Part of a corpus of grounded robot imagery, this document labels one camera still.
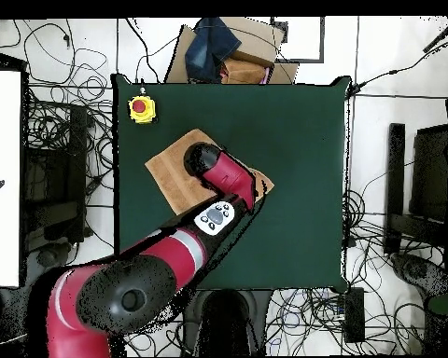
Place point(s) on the white desk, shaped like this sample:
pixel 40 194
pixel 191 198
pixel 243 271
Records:
pixel 3 149

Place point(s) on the black panel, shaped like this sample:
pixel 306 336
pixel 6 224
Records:
pixel 429 171

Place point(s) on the black pedestal leg with knob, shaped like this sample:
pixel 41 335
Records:
pixel 414 270
pixel 48 257

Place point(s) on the tan terry towel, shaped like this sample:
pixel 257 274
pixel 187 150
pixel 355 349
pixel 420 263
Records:
pixel 171 175

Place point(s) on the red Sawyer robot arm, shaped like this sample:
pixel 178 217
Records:
pixel 171 253

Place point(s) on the dark square frame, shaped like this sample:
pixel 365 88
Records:
pixel 302 59

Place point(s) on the black power strip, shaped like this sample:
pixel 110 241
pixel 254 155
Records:
pixel 354 317

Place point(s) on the black equipment stand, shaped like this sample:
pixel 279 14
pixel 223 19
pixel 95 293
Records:
pixel 77 167

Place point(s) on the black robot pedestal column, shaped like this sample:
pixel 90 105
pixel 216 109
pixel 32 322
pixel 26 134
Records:
pixel 224 320

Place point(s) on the brown cardboard box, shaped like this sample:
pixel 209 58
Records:
pixel 255 41

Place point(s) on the yellow emergency stop button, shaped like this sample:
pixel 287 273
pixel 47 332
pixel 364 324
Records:
pixel 142 109

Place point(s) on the dark rod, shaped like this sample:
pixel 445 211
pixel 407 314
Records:
pixel 442 35

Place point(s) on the dark green tablecloth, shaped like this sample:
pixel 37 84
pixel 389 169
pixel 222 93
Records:
pixel 302 186

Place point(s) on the long black bar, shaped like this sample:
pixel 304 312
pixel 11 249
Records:
pixel 395 186

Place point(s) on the blue denim jeans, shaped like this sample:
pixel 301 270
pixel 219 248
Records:
pixel 209 48

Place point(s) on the tan towel in box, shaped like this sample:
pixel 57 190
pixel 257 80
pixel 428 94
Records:
pixel 242 72

